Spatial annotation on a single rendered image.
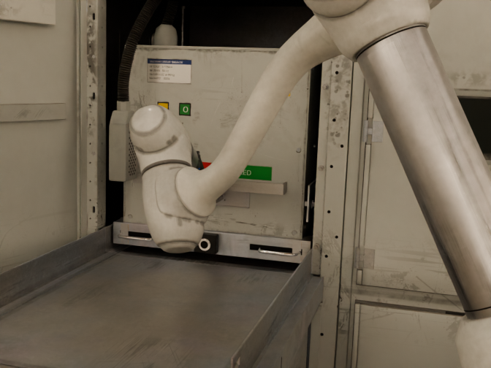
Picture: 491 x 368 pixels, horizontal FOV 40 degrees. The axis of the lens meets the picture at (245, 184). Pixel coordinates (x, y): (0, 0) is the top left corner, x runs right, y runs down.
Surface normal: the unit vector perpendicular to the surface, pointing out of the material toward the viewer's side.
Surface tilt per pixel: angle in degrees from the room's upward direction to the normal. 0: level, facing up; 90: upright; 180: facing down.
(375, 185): 90
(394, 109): 96
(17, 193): 90
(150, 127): 64
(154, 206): 73
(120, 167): 90
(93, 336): 0
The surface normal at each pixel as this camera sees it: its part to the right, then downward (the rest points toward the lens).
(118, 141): -0.26, 0.15
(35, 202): 0.83, 0.12
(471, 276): -0.66, 0.16
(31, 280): 0.96, 0.07
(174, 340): 0.04, -0.99
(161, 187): -0.53, -0.33
